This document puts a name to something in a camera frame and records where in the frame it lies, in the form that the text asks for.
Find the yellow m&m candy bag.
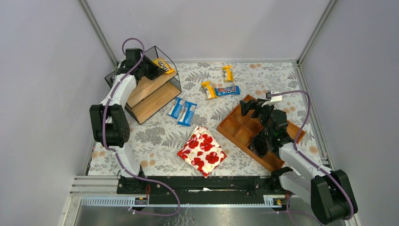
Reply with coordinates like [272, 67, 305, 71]
[152, 58, 175, 74]

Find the blue white candy bar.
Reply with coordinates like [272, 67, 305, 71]
[167, 97, 186, 119]
[177, 102, 197, 127]

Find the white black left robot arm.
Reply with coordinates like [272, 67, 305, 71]
[89, 48, 166, 179]

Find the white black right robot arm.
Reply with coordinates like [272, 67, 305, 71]
[239, 99, 358, 225]

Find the blue m&m candy bag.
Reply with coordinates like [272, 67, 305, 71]
[215, 86, 240, 97]

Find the yellow candy bar far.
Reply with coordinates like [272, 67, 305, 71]
[222, 65, 234, 82]

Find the yellow candy bar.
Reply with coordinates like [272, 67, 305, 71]
[222, 65, 234, 82]
[201, 81, 218, 100]

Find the yellow candy bar near centre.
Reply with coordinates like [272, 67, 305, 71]
[201, 81, 218, 100]

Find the brown wooden divided tray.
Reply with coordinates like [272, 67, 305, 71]
[217, 95, 306, 171]

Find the floral patterned table mat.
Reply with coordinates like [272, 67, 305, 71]
[88, 62, 327, 177]

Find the red poppy folded cloth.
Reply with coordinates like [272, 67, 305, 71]
[177, 126, 227, 178]

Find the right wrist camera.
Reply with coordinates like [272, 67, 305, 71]
[265, 89, 282, 105]

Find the black wire wooden shelf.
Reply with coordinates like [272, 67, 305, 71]
[113, 51, 181, 125]

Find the black coiled cable roll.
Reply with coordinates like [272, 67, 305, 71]
[249, 134, 271, 158]

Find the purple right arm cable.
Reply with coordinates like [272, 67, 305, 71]
[270, 90, 356, 226]

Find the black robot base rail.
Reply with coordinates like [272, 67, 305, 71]
[117, 176, 286, 206]

